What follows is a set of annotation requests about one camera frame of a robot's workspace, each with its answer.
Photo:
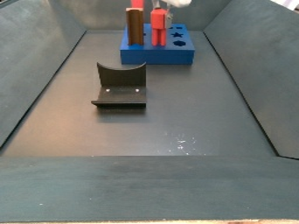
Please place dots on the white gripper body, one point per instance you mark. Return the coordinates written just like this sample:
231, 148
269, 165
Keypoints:
177, 3

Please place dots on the brown wooden peg block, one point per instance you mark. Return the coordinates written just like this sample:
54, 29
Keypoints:
134, 26

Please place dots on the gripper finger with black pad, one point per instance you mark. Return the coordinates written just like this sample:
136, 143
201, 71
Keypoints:
156, 4

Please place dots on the red peg far left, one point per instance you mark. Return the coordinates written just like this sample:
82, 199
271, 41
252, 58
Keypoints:
137, 3

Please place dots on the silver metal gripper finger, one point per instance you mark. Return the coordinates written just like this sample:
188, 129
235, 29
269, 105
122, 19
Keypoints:
168, 18

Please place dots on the blue shape sorter board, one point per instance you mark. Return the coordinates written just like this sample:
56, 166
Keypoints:
176, 53

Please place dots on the red three prong block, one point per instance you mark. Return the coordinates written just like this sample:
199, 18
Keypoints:
157, 23

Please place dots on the black curved holder stand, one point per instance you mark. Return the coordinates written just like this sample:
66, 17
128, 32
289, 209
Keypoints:
121, 87

